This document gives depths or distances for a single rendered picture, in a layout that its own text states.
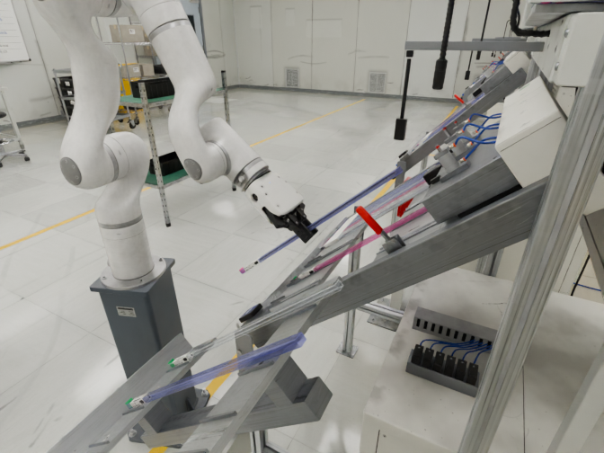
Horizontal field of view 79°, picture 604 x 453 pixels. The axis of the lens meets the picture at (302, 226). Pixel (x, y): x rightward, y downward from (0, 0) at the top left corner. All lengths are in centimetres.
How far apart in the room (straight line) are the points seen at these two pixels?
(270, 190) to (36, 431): 145
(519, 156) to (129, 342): 120
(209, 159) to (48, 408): 146
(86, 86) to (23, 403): 143
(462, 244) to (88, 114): 86
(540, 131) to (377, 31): 928
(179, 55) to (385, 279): 58
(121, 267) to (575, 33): 111
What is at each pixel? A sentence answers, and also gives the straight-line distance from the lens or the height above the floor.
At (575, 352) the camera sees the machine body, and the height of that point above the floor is 62.
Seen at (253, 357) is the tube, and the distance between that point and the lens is 47.
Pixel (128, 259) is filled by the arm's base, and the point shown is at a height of 78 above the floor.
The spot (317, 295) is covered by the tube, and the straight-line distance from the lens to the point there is 51.
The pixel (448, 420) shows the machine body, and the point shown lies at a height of 62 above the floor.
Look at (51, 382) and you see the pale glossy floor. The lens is 207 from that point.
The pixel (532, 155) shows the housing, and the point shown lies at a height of 122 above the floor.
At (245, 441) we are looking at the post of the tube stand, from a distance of 69.
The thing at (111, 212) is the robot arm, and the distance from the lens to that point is 112.
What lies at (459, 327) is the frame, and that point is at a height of 66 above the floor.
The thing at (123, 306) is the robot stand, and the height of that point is 63.
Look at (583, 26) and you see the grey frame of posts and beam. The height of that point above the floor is 137.
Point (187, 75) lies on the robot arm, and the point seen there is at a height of 129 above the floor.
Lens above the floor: 136
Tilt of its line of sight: 28 degrees down
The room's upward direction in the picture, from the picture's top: straight up
